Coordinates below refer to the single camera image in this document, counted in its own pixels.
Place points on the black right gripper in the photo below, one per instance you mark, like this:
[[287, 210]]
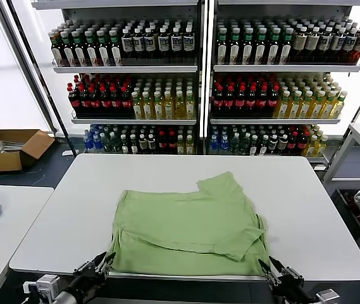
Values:
[[288, 283]]

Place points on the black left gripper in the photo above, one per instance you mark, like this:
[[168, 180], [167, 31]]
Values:
[[89, 277]]

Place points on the light green shirt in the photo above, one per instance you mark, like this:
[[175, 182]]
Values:
[[183, 221]]

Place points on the black storage crate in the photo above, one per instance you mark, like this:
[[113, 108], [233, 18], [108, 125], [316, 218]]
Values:
[[344, 218]]

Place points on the red fabric item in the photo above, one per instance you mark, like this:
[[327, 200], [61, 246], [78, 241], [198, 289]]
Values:
[[352, 204]]

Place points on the small white floor scrap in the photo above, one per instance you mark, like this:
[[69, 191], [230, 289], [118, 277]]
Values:
[[67, 153]]

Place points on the clear green water bottle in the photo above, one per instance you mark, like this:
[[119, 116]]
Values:
[[245, 144], [114, 145], [105, 145], [235, 144]]

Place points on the blue water bottle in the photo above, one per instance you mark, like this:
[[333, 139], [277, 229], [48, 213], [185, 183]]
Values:
[[87, 143], [224, 145], [214, 146], [96, 144]]

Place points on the small dark bottle white cap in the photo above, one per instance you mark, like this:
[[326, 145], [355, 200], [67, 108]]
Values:
[[123, 145], [273, 144], [254, 146], [151, 144], [142, 144], [264, 146], [282, 144], [133, 145]]

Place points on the white metal side table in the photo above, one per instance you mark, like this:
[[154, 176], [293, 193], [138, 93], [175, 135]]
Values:
[[357, 179]]

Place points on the cola bottle red cap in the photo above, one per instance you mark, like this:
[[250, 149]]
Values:
[[95, 101], [74, 101], [301, 143], [240, 101], [273, 101], [84, 101], [162, 144], [126, 101], [172, 144], [115, 101], [218, 101], [262, 101], [229, 101], [251, 101], [105, 101], [292, 144]]

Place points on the yellow tea bottle green label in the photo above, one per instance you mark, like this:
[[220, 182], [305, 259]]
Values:
[[338, 107], [311, 147], [137, 109], [305, 109], [190, 109], [283, 109], [322, 147], [158, 109], [294, 109], [180, 146], [316, 109], [180, 109], [327, 109], [147, 109], [189, 146], [169, 109]]

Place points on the grey metal parts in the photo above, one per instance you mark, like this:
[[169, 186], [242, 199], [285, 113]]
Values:
[[5, 146]]

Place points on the grey metal shelf unit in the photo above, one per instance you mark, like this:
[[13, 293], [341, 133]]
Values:
[[287, 67], [126, 69]]

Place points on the dark tea bottle green neck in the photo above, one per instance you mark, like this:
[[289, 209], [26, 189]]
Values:
[[103, 50], [261, 47], [286, 47], [68, 50], [248, 47], [80, 50], [222, 47], [274, 47], [115, 50], [235, 47], [57, 50], [91, 50]]

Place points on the dark bottle beige label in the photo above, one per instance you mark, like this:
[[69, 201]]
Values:
[[300, 42], [312, 42]]

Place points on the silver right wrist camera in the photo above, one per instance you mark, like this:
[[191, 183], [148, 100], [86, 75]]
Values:
[[326, 296]]

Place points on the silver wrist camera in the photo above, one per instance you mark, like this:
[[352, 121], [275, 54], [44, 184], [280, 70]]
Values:
[[326, 296], [47, 285]]

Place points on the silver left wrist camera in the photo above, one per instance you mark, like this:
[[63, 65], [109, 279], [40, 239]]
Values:
[[47, 285]]

